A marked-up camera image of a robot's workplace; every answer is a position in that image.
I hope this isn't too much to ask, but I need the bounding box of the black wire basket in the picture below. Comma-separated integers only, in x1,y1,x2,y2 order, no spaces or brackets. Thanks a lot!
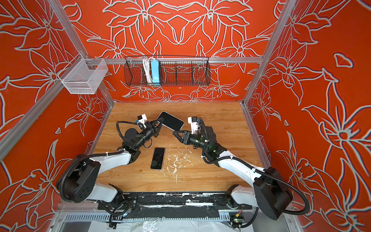
124,56,211,87

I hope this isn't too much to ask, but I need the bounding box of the clear acrylic bin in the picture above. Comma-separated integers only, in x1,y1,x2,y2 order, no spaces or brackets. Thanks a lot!
58,58,108,94

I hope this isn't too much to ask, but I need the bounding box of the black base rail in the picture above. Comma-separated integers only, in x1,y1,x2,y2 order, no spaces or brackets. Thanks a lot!
106,192,253,222

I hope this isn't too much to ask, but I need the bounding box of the aluminium frame post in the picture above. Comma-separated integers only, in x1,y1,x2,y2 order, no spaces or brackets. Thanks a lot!
47,0,115,105
242,0,299,105

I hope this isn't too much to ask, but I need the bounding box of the aluminium frame post left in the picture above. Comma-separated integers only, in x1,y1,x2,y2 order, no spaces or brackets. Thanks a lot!
47,0,115,105

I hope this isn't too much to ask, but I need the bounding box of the aluminium back crossbar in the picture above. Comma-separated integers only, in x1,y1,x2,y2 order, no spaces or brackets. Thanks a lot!
85,57,263,65

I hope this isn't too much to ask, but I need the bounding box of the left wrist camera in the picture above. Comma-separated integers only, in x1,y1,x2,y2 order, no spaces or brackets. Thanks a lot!
137,114,147,125

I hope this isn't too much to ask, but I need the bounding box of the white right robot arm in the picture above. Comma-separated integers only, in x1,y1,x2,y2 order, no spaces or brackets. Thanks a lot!
173,127,310,220

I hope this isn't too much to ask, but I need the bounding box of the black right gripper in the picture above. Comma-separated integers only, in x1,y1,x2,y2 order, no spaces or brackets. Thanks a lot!
172,131,210,152

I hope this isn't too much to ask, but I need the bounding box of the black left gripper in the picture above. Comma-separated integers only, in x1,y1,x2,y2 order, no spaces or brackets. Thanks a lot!
135,118,163,150

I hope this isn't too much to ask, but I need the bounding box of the white coiled cable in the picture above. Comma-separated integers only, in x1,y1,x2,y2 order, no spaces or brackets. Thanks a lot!
142,57,153,85

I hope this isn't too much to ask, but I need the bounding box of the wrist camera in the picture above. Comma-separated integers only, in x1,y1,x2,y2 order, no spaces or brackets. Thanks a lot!
187,116,202,134
137,114,147,125

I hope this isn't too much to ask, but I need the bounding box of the aluminium frame post right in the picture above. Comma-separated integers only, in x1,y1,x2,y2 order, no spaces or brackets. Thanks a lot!
242,0,299,105

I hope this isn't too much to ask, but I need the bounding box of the light blue box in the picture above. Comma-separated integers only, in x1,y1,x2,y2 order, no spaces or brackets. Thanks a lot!
151,60,160,85

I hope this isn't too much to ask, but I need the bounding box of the black phone on table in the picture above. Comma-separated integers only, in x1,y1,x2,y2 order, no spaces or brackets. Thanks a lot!
150,148,165,170

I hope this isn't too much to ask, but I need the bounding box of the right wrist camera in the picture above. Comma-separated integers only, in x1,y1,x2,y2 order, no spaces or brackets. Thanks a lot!
187,116,202,134

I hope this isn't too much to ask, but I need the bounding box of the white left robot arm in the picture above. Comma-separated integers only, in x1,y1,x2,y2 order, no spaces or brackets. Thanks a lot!
57,115,164,203

